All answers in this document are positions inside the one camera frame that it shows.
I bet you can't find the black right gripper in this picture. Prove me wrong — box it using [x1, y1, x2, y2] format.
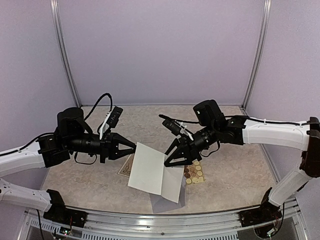
[162, 122, 219, 167]

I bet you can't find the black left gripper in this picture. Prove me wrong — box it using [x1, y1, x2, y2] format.
[65, 130, 139, 164]

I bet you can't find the beige lined letter paper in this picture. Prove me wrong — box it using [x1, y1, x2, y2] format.
[117, 142, 184, 203]

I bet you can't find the grey envelope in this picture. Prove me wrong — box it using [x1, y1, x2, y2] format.
[149, 178, 186, 214]

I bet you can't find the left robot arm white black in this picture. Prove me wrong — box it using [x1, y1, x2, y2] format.
[0, 107, 136, 223]

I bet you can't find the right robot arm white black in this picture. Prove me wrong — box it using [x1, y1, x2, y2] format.
[160, 99, 320, 222]

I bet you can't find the brown sticker sheet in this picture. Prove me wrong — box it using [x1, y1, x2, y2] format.
[183, 160, 205, 185]

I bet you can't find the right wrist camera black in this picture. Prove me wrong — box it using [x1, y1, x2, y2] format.
[162, 119, 181, 136]

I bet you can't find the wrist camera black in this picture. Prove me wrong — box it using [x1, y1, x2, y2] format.
[106, 106, 123, 129]
[162, 119, 181, 136]

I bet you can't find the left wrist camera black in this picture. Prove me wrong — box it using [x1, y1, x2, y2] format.
[106, 106, 123, 129]

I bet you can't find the black right camera cable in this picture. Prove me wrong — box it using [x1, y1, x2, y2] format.
[158, 114, 201, 126]

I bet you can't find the black camera cable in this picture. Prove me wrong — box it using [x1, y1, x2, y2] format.
[73, 93, 114, 165]
[158, 114, 201, 126]

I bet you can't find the black left camera cable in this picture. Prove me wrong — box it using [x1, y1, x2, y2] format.
[73, 93, 114, 165]

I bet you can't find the front aluminium rail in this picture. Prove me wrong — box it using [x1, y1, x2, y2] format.
[17, 199, 310, 240]

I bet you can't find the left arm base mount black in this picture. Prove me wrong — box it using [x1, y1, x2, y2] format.
[43, 189, 88, 228]

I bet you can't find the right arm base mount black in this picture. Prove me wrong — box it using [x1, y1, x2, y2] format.
[238, 187, 283, 227]

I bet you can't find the left aluminium frame post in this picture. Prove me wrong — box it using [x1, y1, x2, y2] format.
[49, 0, 82, 107]

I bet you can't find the aluminium frame post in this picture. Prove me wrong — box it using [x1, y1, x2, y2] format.
[241, 0, 272, 113]
[49, 0, 82, 107]

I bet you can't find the right aluminium frame post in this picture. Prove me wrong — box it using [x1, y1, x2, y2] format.
[241, 0, 272, 113]

